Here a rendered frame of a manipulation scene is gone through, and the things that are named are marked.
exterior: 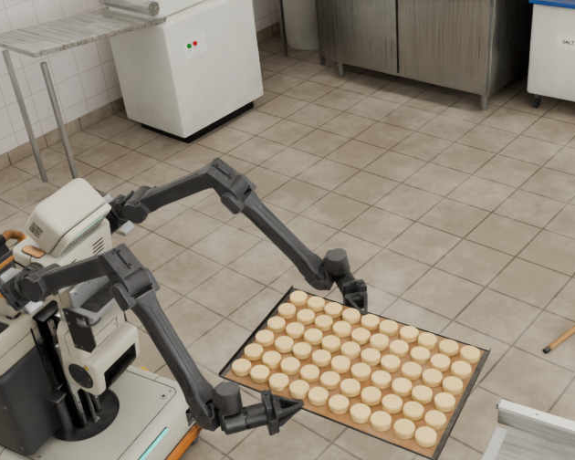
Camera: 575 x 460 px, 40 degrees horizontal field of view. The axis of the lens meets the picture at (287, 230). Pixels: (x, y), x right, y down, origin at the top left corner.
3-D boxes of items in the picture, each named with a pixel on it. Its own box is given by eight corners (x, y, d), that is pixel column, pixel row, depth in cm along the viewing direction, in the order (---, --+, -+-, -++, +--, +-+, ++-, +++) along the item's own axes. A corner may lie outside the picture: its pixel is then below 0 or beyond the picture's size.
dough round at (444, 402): (454, 398, 197) (455, 392, 196) (454, 413, 193) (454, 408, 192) (434, 396, 198) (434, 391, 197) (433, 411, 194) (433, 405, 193)
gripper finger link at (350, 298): (376, 325, 227) (364, 305, 234) (376, 306, 223) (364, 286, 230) (354, 330, 226) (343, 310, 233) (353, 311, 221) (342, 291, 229)
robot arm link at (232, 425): (220, 427, 198) (224, 441, 193) (215, 404, 195) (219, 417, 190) (246, 420, 199) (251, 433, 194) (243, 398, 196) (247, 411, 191)
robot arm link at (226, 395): (218, 406, 204) (196, 425, 198) (212, 369, 200) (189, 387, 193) (255, 420, 197) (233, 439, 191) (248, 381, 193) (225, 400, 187)
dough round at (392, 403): (404, 402, 197) (404, 396, 196) (399, 416, 193) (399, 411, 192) (384, 397, 198) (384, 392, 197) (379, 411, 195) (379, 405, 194)
